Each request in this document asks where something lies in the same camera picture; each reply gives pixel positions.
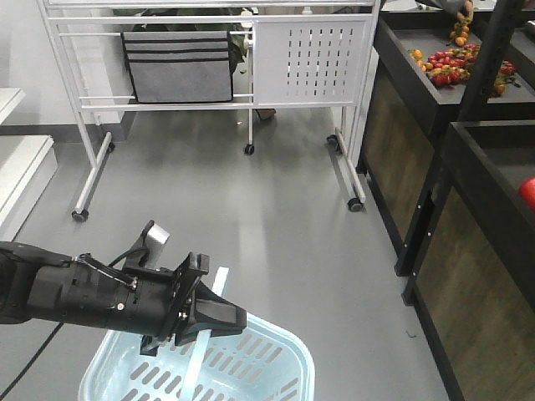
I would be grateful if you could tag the black wooden produce stand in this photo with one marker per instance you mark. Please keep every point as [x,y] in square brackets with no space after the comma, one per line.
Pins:
[445,166]

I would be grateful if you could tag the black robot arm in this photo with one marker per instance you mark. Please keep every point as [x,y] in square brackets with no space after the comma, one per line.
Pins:
[19,266]

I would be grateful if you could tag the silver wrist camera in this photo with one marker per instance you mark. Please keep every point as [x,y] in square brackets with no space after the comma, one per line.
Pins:
[148,247]

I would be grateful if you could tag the grey fabric pocket organizer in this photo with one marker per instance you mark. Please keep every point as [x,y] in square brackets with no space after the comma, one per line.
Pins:
[179,67]

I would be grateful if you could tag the white rolling whiteboard stand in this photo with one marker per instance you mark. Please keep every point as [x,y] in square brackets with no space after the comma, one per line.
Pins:
[300,54]

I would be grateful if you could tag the light blue plastic basket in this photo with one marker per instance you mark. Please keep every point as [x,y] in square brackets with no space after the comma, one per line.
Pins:
[265,362]

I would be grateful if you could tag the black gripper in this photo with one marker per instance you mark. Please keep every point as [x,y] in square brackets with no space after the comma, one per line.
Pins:
[138,296]

